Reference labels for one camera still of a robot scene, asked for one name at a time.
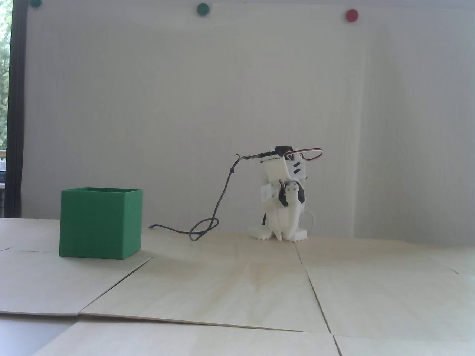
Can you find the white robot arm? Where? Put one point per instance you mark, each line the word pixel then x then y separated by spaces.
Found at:
pixel 297 168

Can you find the black window frame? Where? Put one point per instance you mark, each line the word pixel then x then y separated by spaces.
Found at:
pixel 16 111

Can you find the green round magnet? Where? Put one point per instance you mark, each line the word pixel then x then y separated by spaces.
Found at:
pixel 35 3
pixel 202 9

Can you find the green box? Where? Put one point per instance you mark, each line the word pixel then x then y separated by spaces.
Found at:
pixel 96 226

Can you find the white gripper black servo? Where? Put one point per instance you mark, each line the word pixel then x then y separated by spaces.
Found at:
pixel 285 213

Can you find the white wall board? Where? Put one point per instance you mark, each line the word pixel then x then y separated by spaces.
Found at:
pixel 148 92

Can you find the red round magnet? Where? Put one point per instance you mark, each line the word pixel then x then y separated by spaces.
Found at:
pixel 351 15

